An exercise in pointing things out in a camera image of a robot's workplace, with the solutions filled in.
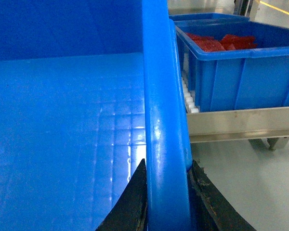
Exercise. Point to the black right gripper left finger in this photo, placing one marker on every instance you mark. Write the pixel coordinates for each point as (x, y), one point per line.
(130, 211)

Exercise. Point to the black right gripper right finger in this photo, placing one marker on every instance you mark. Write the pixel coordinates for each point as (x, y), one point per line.
(210, 210)

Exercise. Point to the large blue plastic crate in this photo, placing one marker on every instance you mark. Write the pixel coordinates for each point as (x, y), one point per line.
(89, 88)

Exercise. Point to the blue crate with red wrap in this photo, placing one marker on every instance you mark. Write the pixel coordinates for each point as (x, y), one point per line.
(236, 80)

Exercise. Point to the blue crate behind red one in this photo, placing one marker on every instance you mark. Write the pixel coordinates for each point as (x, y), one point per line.
(208, 17)

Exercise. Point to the steel roller shelf frame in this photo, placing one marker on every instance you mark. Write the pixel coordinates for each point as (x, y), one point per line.
(269, 123)

